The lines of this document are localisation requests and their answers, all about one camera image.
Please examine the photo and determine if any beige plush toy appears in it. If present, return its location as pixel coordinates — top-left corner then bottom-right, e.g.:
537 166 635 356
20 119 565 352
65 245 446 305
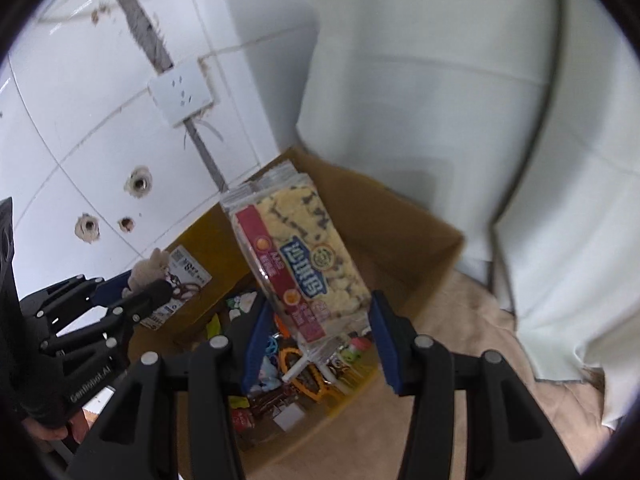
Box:
122 248 169 298

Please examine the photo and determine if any blue plush keychain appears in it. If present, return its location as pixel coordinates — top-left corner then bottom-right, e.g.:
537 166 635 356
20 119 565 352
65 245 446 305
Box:
250 336 282 396

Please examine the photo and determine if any cookie snack packet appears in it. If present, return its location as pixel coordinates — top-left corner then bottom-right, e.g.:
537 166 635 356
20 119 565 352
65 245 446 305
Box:
220 162 371 350

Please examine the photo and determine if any white plastic clip tool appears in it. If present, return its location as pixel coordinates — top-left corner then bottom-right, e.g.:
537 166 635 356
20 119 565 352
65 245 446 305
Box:
282 354 337 385

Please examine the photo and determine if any orange beaded strap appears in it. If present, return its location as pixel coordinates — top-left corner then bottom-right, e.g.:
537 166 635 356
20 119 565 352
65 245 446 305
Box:
278 346 352 406

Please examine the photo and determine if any red green plush keychain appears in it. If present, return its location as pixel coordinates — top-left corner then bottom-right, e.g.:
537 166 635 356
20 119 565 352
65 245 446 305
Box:
330 337 372 375

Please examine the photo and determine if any person's left hand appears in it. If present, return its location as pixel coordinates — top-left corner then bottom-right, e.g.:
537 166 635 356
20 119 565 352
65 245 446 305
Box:
22 410 96 443

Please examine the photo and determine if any white shipping label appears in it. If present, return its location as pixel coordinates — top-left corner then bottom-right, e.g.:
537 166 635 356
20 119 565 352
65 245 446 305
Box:
141 245 212 330

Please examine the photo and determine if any green yellow snack packet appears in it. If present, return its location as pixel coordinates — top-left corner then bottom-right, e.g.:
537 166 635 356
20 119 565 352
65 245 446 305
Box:
205 314 222 340

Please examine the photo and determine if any red small packet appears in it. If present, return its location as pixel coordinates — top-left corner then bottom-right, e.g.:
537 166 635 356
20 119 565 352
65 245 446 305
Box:
231 408 255 434

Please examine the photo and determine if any white small box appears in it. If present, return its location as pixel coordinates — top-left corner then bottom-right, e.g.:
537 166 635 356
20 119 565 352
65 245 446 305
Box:
273 403 306 432

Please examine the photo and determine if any brown cardboard box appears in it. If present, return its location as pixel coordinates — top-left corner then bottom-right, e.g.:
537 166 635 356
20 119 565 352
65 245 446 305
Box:
129 150 464 479

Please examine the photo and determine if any white curtain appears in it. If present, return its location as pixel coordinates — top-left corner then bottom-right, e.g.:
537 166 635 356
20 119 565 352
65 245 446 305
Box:
297 0 639 427

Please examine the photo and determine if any white wall socket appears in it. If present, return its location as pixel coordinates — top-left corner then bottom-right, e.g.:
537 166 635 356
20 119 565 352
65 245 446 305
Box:
148 58 217 127

